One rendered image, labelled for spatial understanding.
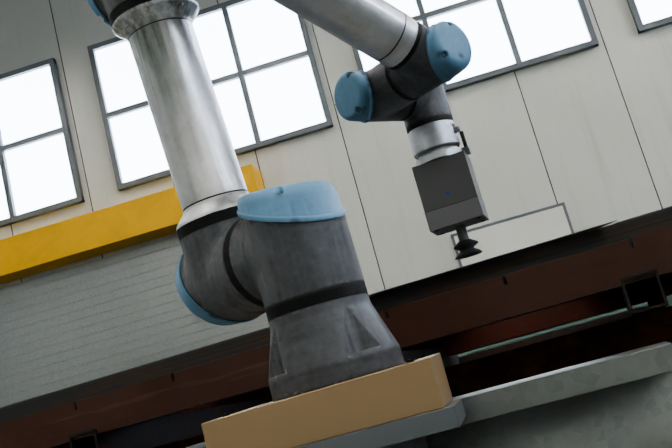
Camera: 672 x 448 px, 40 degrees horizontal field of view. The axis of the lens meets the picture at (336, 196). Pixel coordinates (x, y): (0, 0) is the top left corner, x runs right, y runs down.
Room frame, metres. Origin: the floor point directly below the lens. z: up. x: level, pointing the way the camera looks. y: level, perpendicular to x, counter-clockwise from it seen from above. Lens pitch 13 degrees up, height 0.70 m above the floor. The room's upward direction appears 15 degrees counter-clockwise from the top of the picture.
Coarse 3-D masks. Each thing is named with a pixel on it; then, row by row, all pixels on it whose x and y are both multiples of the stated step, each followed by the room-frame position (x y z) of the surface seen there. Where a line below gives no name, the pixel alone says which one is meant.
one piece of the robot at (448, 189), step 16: (464, 144) 1.37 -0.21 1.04; (432, 160) 1.35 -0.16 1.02; (448, 160) 1.35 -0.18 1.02; (464, 160) 1.34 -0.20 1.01; (416, 176) 1.36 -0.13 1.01; (432, 176) 1.36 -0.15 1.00; (448, 176) 1.35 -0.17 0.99; (464, 176) 1.35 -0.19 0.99; (432, 192) 1.36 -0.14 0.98; (448, 192) 1.35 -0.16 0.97; (464, 192) 1.35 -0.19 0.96; (480, 192) 1.40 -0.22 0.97; (432, 208) 1.36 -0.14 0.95; (448, 208) 1.35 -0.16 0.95; (464, 208) 1.35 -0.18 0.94; (480, 208) 1.34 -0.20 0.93; (432, 224) 1.36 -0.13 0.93; (448, 224) 1.36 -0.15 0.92; (464, 224) 1.38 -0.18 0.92
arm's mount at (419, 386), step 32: (352, 384) 0.93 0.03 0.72; (384, 384) 0.93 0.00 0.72; (416, 384) 0.92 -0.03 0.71; (448, 384) 1.15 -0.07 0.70; (224, 416) 0.96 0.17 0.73; (256, 416) 0.94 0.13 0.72; (288, 416) 0.94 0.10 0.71; (320, 416) 0.94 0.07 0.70; (352, 416) 0.93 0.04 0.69; (384, 416) 0.93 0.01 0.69
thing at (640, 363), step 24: (600, 360) 1.15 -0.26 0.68; (624, 360) 1.09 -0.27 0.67; (648, 360) 1.08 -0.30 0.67; (504, 384) 1.27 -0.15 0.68; (528, 384) 1.11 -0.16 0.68; (552, 384) 1.11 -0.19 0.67; (576, 384) 1.10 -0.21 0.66; (600, 384) 1.10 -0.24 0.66; (480, 408) 1.13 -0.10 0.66; (504, 408) 1.12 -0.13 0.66
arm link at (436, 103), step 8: (440, 88) 1.36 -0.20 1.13; (424, 96) 1.34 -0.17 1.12; (432, 96) 1.35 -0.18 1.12; (440, 96) 1.35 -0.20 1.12; (416, 104) 1.33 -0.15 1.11; (424, 104) 1.34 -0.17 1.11; (432, 104) 1.35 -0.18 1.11; (440, 104) 1.35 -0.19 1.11; (448, 104) 1.37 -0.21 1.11; (416, 112) 1.35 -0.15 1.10; (424, 112) 1.35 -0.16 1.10; (432, 112) 1.35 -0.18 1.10; (440, 112) 1.35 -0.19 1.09; (448, 112) 1.36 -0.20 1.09; (408, 120) 1.36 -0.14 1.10; (416, 120) 1.35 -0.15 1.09; (424, 120) 1.35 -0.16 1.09; (432, 120) 1.35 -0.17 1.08; (408, 128) 1.37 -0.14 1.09
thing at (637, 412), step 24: (624, 384) 1.24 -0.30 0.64; (648, 384) 1.24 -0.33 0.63; (528, 408) 1.28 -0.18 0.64; (552, 408) 1.27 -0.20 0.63; (576, 408) 1.26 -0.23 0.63; (600, 408) 1.25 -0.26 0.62; (624, 408) 1.25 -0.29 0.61; (648, 408) 1.24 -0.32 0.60; (456, 432) 1.30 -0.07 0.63; (480, 432) 1.30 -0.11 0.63; (504, 432) 1.29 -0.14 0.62; (528, 432) 1.28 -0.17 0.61; (552, 432) 1.27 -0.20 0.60; (576, 432) 1.26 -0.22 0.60; (600, 432) 1.26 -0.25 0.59; (624, 432) 1.25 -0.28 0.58; (648, 432) 1.24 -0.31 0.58
